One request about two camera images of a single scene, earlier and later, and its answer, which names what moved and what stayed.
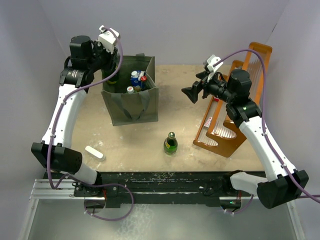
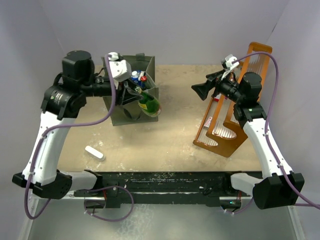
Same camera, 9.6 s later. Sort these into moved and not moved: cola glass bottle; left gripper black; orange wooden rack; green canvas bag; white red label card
Moved: left gripper black
Not moved: cola glass bottle; white red label card; green canvas bag; orange wooden rack
